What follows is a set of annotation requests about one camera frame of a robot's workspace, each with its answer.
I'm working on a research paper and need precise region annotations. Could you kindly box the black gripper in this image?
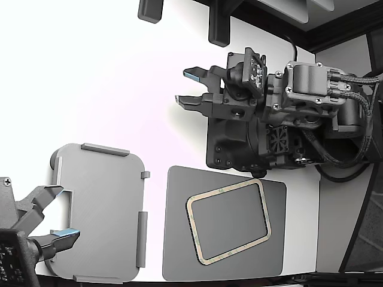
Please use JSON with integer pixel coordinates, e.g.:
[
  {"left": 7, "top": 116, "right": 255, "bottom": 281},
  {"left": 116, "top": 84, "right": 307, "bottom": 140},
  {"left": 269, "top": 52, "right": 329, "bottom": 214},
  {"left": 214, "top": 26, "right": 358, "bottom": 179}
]
[{"left": 174, "top": 52, "right": 285, "bottom": 121}]

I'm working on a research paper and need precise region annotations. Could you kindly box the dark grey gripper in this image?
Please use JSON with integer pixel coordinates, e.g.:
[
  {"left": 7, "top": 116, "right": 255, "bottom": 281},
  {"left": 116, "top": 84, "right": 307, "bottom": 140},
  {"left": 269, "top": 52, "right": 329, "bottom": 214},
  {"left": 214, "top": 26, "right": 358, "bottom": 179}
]
[{"left": 0, "top": 176, "right": 82, "bottom": 261}]

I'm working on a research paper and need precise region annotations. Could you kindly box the rectangular frame with beige tape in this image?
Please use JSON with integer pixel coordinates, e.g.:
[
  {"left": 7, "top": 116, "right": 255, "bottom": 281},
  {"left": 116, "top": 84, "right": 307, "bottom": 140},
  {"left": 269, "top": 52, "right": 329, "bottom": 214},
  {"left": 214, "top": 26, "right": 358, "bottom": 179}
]
[{"left": 185, "top": 178, "right": 272, "bottom": 265}]

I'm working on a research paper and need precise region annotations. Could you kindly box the black six-joint robot arm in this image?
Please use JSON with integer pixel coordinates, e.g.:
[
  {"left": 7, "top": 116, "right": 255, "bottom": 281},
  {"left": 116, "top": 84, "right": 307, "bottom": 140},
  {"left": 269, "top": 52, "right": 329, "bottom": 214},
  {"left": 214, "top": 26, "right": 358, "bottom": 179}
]
[{"left": 205, "top": 59, "right": 383, "bottom": 178}]

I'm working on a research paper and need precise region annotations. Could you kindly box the grey holder plate with ridges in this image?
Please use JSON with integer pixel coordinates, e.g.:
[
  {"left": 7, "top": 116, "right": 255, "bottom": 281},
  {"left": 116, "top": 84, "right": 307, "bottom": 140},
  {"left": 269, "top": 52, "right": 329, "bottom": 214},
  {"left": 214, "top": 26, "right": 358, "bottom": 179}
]
[{"left": 49, "top": 142, "right": 151, "bottom": 284}]

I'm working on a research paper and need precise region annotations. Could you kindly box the long black stand foot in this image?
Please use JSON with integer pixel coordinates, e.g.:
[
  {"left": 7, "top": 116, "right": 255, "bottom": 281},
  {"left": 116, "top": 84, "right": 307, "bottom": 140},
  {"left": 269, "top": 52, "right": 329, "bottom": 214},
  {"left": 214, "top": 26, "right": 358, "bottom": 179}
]
[{"left": 208, "top": 0, "right": 232, "bottom": 48}]

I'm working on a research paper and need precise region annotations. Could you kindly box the short black stand foot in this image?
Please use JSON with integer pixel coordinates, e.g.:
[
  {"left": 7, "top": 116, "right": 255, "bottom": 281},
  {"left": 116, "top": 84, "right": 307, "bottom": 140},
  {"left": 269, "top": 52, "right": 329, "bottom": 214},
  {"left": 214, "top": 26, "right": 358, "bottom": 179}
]
[{"left": 136, "top": 0, "right": 165, "bottom": 24}]

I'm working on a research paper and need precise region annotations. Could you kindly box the dark grey flat mat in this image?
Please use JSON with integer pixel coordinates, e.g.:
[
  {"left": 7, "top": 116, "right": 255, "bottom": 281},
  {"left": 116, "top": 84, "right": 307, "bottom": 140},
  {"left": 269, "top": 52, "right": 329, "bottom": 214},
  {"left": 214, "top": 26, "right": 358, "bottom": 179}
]
[{"left": 162, "top": 165, "right": 287, "bottom": 282}]

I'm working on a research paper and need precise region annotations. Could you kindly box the black slanted strut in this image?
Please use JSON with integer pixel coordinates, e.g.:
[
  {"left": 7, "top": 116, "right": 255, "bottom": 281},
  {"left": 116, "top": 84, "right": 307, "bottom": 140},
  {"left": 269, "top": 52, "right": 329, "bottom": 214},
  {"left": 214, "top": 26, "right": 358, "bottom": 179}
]
[{"left": 339, "top": 166, "right": 376, "bottom": 273}]

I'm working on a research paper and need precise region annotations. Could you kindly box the black camera on grey gripper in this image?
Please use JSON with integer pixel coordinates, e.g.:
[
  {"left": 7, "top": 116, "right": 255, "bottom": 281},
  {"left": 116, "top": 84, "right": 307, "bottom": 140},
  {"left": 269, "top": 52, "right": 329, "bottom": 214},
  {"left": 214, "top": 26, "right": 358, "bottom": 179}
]
[{"left": 0, "top": 228, "right": 42, "bottom": 287}]

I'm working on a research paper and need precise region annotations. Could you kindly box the black wrist camera board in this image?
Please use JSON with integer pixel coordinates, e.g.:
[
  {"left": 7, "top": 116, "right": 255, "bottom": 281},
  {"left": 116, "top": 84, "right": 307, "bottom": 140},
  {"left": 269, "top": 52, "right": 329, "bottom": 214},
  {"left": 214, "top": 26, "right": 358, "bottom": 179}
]
[{"left": 226, "top": 47, "right": 268, "bottom": 97}]

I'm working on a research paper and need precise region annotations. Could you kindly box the thin black table cable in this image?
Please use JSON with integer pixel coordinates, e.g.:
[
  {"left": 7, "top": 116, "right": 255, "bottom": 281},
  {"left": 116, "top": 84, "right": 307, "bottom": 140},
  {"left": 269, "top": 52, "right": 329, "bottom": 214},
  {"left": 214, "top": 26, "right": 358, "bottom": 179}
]
[{"left": 282, "top": 32, "right": 299, "bottom": 61}]

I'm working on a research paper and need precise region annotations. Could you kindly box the black braided cable loop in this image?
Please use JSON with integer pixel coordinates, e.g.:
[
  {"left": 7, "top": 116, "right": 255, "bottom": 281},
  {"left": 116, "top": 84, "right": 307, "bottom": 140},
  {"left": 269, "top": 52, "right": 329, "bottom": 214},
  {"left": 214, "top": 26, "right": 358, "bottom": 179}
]
[{"left": 300, "top": 113, "right": 376, "bottom": 169}]

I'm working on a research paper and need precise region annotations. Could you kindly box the thin black looped cable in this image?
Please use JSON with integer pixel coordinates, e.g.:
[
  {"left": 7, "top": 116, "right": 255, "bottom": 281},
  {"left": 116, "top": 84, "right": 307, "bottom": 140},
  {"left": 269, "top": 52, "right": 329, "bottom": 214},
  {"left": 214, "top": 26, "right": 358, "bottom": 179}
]
[{"left": 313, "top": 163, "right": 371, "bottom": 184}]

